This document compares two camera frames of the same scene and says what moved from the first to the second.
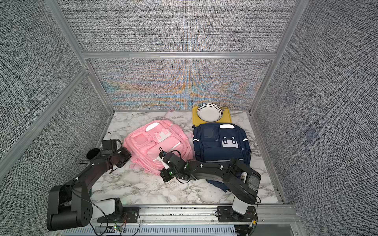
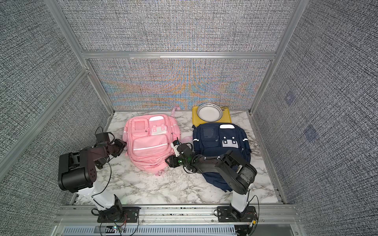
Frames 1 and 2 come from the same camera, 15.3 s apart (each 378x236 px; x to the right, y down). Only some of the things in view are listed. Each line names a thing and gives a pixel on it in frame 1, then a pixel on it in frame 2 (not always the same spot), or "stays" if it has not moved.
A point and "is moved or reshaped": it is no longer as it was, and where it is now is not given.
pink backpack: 142,144 is moved or reshaped
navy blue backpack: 217,142 stays
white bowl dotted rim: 209,112 stays
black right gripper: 163,174 -> 172,160
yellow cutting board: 225,117 stays
